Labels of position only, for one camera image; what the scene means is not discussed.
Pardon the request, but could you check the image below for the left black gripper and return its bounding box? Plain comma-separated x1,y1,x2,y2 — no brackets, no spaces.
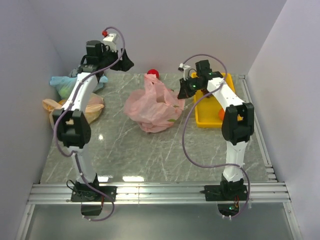
100,46,135,72

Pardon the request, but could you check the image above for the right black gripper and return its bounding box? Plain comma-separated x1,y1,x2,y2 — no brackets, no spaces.
177,76,204,100

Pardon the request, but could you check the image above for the red fake apple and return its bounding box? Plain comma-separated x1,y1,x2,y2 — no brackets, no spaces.
147,69,160,79

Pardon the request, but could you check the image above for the pink plastic bag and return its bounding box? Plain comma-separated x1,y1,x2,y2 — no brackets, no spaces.
123,74,185,133

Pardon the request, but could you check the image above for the orange fake fruit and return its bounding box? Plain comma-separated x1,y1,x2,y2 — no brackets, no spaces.
218,108,225,121

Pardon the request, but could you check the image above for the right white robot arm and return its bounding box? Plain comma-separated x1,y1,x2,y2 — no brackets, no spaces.
178,60,255,200

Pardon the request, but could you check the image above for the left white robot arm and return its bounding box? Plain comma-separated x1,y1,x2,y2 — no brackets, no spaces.
52,37,134,201

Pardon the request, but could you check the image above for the orange tied plastic bag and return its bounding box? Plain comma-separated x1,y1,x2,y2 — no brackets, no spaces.
42,93,105,128

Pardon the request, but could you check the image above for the blue tied plastic bag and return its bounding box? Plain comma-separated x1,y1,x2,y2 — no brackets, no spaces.
49,68,109,99

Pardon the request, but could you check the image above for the yellow plastic tray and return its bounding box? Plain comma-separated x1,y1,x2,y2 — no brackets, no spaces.
193,73,236,129

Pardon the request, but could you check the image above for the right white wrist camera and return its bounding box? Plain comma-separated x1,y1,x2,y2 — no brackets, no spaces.
178,63,191,80

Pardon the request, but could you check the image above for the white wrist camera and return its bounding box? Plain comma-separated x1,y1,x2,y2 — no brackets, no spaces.
102,33,119,52
178,63,191,80

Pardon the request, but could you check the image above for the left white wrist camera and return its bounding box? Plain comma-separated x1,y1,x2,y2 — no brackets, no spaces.
102,33,119,52

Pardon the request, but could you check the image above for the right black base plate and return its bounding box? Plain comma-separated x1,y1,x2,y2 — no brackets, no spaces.
200,185,248,202

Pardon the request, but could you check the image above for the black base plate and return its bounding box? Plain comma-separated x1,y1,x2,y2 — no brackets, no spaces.
70,184,117,203
200,185,248,202

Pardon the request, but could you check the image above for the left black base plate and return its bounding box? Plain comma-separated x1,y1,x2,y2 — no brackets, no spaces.
70,184,117,203

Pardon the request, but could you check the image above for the aluminium front rail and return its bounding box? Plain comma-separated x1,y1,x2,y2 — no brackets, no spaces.
27,182,291,205

